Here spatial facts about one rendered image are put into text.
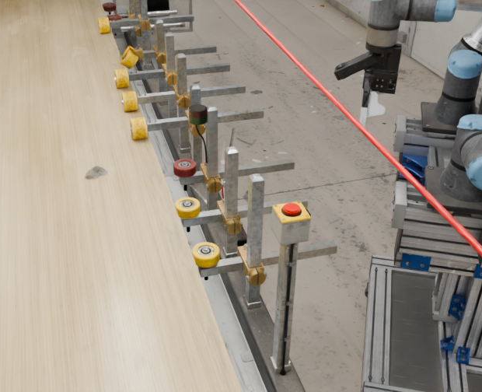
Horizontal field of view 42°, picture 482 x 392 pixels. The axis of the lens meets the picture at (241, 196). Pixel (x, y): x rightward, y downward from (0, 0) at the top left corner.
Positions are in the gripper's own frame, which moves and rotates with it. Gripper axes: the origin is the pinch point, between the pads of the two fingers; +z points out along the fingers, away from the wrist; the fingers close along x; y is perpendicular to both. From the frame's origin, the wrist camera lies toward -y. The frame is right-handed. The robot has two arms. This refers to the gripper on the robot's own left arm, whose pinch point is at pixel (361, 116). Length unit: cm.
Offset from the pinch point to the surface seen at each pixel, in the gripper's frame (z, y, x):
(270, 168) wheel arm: 47, -30, 46
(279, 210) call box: 9.6, -15.9, -34.0
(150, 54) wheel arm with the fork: 36, -102, 121
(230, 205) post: 40, -37, 9
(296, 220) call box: 9.9, -11.5, -36.7
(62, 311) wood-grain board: 42, -69, -46
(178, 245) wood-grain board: 42, -48, -13
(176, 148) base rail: 62, -77, 78
